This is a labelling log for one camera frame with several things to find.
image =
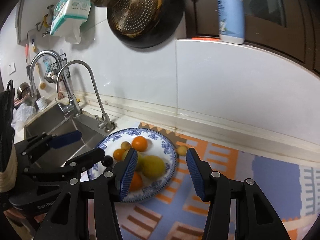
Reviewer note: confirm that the white blue pump bottle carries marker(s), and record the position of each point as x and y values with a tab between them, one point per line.
231	17

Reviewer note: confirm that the green apple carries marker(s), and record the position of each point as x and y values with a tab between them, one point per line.
139	161

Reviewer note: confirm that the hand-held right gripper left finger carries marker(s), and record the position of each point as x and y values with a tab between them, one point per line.
128	172

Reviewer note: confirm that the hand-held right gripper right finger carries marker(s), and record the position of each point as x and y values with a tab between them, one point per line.
196	175

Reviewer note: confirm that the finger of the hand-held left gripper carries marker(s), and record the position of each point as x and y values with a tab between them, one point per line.
85	158
66	138

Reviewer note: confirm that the black frying pan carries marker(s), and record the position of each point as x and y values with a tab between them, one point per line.
170	20

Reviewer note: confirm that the orange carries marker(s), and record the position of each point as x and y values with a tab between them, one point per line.
136	182
139	143
119	154

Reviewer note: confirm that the dark brown window frame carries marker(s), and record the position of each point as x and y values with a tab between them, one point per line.
295	35

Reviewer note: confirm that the metal wall hook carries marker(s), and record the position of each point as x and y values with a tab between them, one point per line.
46	21

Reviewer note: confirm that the white wall switch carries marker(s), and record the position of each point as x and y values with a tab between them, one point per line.
11	68

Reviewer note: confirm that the thin chrome gooseneck faucet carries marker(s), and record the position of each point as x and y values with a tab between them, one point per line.
82	63

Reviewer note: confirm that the teal bag dispenser box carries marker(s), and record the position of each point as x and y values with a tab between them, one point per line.
70	7

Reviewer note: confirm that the dark plum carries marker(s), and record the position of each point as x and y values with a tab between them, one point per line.
108	160

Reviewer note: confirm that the yellow apple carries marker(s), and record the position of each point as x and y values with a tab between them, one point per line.
153	166

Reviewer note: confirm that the small yellow fruit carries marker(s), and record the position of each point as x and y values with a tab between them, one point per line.
125	145
182	150

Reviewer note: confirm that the blue rimmed white plate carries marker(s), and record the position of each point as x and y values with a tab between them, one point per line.
162	142

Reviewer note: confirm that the clear plastic bag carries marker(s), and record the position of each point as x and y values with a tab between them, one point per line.
22	116

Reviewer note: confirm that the tall chrome spring faucet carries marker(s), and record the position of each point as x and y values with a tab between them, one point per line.
46	53

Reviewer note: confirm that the stainless steel sink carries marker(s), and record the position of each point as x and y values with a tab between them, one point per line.
55	122

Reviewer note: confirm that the white cup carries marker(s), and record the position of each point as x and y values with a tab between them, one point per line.
41	103

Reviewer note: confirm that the colourful patterned foam mat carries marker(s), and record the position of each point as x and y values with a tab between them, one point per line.
270	180

